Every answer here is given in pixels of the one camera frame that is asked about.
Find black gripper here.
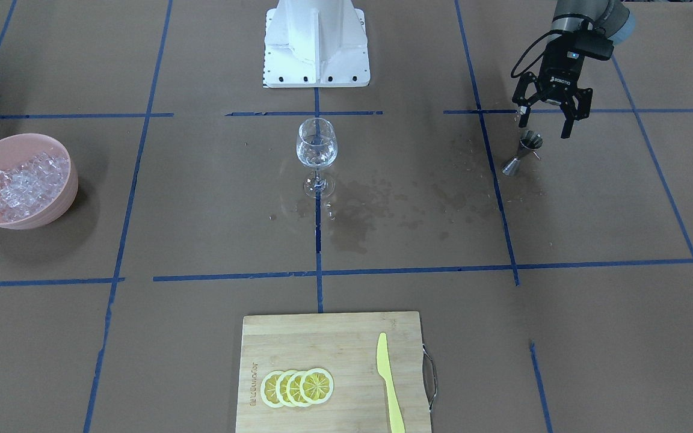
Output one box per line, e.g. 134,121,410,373
512,32,593,140

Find steel cocktail jigger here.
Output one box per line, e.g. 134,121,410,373
501,131,543,176

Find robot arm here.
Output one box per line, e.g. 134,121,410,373
510,1,636,139

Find clear wine glass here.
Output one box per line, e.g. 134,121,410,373
296,116,338,199

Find pile of ice cubes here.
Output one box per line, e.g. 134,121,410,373
0,152,70,223

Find bamboo cutting board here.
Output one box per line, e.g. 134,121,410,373
235,312,432,432

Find yellow plastic knife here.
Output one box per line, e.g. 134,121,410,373
375,332,406,432

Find lemon slice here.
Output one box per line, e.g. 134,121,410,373
261,370,285,408
275,369,298,407
285,372,310,408
299,367,334,405

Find pink bowl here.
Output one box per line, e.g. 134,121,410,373
0,134,79,230

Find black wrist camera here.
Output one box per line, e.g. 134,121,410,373
571,29,614,61

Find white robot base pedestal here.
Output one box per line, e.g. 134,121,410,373
262,1,371,88

